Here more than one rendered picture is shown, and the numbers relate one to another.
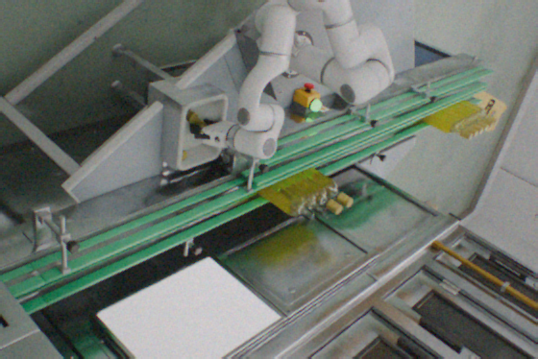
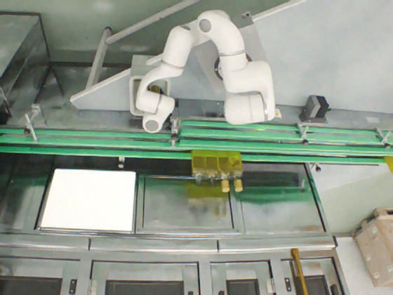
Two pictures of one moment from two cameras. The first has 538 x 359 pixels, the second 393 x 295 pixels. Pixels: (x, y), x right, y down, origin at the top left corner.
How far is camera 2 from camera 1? 108 cm
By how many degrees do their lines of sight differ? 36
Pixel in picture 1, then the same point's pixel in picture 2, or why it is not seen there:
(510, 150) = not seen: outside the picture
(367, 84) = (236, 112)
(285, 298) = (147, 222)
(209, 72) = not seen: hidden behind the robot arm
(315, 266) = (188, 215)
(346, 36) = (227, 67)
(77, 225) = (62, 121)
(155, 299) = (85, 178)
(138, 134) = (114, 83)
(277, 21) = (170, 38)
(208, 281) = (118, 185)
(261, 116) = (144, 102)
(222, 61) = not seen: hidden behind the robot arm
